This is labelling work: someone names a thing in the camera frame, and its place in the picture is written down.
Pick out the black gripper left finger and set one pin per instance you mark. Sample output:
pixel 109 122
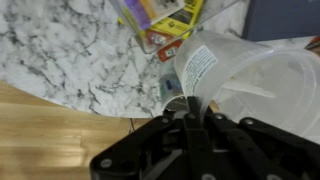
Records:
pixel 146 153

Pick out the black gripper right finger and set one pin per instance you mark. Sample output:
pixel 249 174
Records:
pixel 253 150

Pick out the translucent plastic measuring cup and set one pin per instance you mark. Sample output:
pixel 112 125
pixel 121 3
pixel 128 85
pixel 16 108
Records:
pixel 253 80

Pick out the dark blue cardboard box container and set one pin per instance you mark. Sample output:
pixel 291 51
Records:
pixel 283 18

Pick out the small clear glass jar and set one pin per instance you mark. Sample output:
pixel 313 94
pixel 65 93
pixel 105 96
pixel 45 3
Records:
pixel 170 90

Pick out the clear plastic battery box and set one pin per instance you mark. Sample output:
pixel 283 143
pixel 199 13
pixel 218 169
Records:
pixel 166 23

